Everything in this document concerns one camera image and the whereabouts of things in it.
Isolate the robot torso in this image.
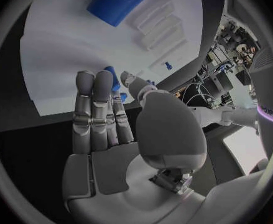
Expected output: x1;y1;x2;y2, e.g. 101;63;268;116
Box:
249;44;273;161

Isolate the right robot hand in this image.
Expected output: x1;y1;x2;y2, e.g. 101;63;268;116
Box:
61;70;208;224

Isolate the blue cylinder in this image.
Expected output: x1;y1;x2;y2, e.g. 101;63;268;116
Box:
103;65;121;91

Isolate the large blue block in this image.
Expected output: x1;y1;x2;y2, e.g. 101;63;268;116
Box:
86;0;165;27

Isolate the white task board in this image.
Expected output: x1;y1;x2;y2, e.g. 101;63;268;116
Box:
19;0;203;116

